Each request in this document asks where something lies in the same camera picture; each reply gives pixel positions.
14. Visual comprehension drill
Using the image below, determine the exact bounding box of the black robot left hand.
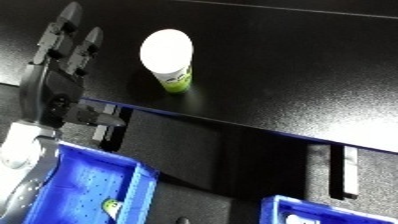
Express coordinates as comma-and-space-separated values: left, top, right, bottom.
15, 1, 128, 129

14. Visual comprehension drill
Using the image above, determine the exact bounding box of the paper cup with green band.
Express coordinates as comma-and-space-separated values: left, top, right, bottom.
138, 28, 196, 94
282, 214, 310, 224
101, 198, 128, 218

